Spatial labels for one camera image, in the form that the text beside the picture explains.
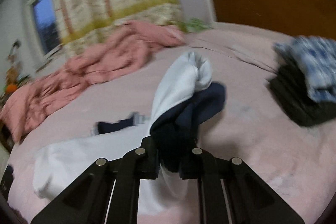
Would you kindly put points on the wall mounted desk lamp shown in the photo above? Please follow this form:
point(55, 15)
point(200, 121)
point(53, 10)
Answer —
point(13, 53)

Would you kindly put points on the folded blue plaid shirt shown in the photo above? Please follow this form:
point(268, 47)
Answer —
point(315, 58)

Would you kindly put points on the orange toy on table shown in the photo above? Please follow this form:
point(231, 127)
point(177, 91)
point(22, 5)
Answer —
point(10, 88)

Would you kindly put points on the white framed window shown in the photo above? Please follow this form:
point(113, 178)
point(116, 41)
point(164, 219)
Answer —
point(42, 29)

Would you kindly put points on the folded black garment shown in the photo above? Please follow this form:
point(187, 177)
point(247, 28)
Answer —
point(289, 90)

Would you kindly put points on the pink bed sheet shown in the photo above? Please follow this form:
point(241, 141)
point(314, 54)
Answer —
point(298, 163)

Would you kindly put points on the white brown wooden headboard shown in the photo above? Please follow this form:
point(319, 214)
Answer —
point(290, 17)

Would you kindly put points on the white navy varsity jacket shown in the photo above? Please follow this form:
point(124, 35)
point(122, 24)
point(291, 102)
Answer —
point(185, 98)

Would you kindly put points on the pink crumpled quilt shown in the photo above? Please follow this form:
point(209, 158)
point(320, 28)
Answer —
point(128, 49)

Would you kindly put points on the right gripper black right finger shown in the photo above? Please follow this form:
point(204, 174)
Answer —
point(229, 191)

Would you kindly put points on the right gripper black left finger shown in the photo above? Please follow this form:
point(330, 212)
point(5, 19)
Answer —
point(107, 191)

